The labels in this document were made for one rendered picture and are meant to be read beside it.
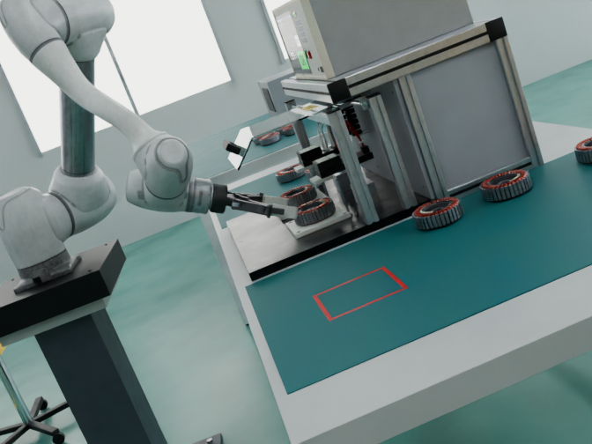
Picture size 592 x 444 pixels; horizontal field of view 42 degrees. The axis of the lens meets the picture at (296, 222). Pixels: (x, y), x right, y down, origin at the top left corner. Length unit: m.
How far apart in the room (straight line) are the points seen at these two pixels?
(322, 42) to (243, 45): 4.84
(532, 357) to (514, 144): 0.87
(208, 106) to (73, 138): 4.37
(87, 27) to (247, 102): 4.58
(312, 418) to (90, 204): 1.46
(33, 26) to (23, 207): 0.55
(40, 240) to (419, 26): 1.23
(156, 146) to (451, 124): 0.69
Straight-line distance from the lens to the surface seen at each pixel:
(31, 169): 6.78
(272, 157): 3.55
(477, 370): 1.11
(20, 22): 2.09
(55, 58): 2.05
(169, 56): 6.64
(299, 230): 1.94
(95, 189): 2.42
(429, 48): 1.81
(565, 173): 1.82
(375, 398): 1.11
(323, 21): 1.86
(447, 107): 1.84
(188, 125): 6.66
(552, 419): 2.33
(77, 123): 2.32
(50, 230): 2.36
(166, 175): 1.73
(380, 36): 1.89
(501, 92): 1.89
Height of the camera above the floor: 1.27
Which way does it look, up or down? 14 degrees down
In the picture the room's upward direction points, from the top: 21 degrees counter-clockwise
